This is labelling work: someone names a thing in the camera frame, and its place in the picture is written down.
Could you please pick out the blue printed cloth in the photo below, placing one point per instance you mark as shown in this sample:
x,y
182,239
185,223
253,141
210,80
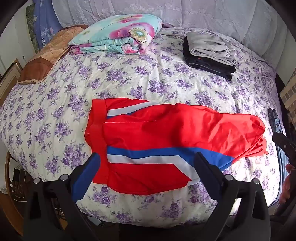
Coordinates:
x,y
45,20

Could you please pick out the folded floral blanket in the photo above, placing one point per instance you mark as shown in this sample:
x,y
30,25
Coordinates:
x,y
120,32

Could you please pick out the folded dark navy jeans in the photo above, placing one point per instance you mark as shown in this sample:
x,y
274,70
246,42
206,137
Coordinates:
x,y
209,68

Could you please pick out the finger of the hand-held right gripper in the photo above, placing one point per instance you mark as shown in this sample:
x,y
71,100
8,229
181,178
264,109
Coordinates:
x,y
285,143

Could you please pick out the folded black pants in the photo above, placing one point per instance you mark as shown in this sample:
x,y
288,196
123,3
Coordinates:
x,y
187,49

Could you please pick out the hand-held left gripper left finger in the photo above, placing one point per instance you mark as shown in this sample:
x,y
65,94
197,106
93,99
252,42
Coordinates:
x,y
89,171

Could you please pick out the purple floral bed quilt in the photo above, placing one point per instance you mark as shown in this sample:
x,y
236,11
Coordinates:
x,y
115,76

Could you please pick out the wooden picture frame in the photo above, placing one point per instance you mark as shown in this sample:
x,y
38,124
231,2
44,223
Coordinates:
x,y
10,76

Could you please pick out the white lace headboard cover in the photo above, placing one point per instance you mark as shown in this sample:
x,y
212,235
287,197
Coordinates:
x,y
208,14

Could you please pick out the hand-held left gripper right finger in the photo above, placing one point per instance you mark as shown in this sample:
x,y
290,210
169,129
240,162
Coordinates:
x,y
207,176

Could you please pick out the blue denim jeans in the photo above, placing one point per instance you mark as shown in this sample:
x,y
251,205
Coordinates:
x,y
277,122

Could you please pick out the red pants with striped sides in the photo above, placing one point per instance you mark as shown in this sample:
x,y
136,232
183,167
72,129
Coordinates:
x,y
161,129

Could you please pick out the folded grey pants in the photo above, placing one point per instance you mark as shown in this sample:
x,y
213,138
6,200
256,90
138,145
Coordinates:
x,y
208,45

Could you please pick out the brown patterned pillow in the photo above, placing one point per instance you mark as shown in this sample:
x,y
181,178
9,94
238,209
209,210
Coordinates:
x,y
46,58

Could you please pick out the dark carved wooden furniture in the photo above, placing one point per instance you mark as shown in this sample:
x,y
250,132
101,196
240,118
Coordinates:
x,y
17,187

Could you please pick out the beige grid-pattern panel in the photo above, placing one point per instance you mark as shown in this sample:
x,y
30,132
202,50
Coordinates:
x,y
289,95

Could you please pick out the person's right hand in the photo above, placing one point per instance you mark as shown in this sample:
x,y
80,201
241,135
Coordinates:
x,y
288,185

